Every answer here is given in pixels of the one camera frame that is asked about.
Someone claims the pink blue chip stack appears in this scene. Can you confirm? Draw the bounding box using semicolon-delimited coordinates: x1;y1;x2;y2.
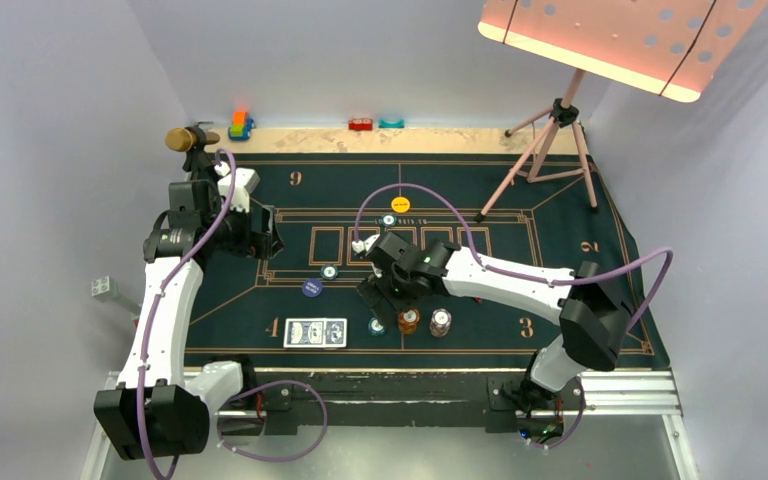
429;308;452;338

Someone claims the yellow dealer button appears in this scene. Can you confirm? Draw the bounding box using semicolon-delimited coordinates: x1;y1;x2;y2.
390;196;411;214

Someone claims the dark green poker mat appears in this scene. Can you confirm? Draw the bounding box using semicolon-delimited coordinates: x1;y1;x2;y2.
185;153;639;369

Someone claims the grey lego brick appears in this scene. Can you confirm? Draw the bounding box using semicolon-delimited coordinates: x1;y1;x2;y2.
91;276;120;302

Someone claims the red toy block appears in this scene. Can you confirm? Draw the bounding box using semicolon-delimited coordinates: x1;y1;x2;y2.
347;117;375;131

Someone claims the orange red chip stack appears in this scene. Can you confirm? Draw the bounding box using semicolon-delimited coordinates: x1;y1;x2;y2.
397;308;420;335

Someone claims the teal toy block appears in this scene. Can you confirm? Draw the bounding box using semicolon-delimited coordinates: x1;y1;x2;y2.
378;116;405;129

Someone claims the pink music stand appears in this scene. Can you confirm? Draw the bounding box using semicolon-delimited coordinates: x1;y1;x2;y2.
475;0;768;222

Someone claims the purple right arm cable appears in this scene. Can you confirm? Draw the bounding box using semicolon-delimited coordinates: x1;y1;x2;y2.
353;183;675;450

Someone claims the blue white card deck box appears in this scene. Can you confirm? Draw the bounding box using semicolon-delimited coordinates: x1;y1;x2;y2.
283;318;348;350

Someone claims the gold microphone on stand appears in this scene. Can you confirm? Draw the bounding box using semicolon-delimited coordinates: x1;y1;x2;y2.
164;123;220;174

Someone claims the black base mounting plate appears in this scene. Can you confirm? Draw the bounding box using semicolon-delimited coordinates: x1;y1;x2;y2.
219;368;586;436

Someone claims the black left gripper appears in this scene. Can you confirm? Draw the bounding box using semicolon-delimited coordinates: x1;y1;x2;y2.
201;196;281;259

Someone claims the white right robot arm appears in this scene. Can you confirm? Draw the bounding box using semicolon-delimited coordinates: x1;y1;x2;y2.
351;231;632;407

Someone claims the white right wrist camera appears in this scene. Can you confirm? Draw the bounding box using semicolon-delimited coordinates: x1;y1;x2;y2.
351;235;378;257

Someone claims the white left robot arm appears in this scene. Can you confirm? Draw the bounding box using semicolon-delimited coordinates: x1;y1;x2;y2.
93;205;283;460

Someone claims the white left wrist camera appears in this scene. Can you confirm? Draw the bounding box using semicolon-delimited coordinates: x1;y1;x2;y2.
214;164;260;213

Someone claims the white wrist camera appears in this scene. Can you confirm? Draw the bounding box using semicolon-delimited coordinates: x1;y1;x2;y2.
214;164;260;213
351;235;378;257

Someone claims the purple small blind button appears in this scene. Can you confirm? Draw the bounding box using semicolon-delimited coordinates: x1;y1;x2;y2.
301;278;324;298

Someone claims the orange green toy block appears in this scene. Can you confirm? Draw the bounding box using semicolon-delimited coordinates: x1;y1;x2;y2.
227;110;255;141

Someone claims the green blue chip stack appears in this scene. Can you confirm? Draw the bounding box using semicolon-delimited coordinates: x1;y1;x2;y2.
368;318;386;336

